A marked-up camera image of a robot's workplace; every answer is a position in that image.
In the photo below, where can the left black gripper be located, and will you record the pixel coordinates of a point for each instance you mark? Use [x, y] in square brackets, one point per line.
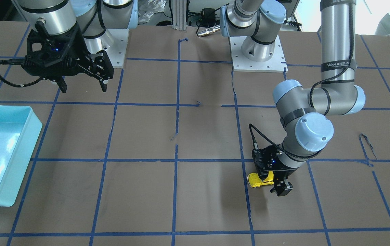
[285, 171]

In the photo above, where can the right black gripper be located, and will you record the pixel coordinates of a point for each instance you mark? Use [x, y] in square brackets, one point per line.
[77, 45]

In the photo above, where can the yellow beetle toy car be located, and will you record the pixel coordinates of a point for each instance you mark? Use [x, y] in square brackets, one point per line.
[254, 180]

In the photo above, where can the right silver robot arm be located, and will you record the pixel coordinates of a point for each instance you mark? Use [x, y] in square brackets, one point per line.
[92, 16]

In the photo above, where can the light blue plastic bin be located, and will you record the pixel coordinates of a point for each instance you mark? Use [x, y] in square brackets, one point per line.
[19, 130]

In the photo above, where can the black power adapter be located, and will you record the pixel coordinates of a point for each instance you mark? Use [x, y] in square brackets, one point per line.
[207, 17]

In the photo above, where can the silver cylindrical connector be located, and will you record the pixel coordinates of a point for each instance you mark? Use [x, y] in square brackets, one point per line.
[208, 31]

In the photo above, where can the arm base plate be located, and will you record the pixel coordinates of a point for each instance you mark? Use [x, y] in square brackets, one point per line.
[113, 41]
[249, 65]

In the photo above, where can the aluminium frame post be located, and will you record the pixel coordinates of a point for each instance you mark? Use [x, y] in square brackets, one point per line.
[179, 14]

